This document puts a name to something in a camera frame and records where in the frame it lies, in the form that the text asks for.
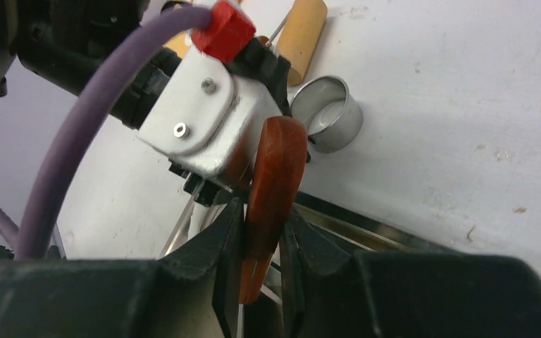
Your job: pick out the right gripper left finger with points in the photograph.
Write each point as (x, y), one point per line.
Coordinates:
(192, 292)

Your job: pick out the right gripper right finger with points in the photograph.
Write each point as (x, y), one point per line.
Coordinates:
(328, 292)

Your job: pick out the wooden rolling pin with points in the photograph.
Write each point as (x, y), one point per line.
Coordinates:
(299, 35)

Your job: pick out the metal ring cutter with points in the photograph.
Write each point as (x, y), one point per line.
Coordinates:
(331, 116)

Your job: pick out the scraper with red handle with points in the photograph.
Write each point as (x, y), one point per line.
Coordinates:
(278, 171)

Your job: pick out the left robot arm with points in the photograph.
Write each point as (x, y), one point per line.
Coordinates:
(99, 51)

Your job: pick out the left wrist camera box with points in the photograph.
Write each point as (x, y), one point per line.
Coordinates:
(199, 93)

